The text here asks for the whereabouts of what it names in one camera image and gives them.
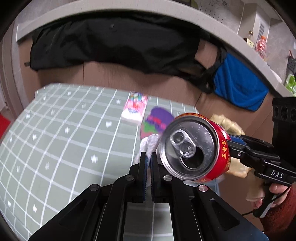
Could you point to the red drink can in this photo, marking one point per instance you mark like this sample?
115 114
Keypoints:
193 148

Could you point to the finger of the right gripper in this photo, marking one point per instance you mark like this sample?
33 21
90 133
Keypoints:
237 139

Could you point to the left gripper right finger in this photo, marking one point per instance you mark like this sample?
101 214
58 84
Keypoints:
161 189

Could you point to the green grid tablecloth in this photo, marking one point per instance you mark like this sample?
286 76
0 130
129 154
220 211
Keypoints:
67 138

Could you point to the red sleeve right forearm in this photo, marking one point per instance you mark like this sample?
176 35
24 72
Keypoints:
279 222

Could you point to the pink white tissue packet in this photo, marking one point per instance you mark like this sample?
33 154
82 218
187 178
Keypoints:
134 109

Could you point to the blue cloth under counter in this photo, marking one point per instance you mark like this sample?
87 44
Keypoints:
236 83

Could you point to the white counter shelf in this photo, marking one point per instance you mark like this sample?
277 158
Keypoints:
167 8

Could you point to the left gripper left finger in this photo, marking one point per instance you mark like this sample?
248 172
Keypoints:
138 187

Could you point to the translucent yellow trash bag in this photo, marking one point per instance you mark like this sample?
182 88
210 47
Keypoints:
237 169

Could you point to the purple pink round sponge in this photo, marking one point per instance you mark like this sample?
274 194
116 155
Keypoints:
156 122

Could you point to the black cloth under counter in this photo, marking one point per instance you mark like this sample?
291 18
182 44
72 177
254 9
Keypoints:
152 44

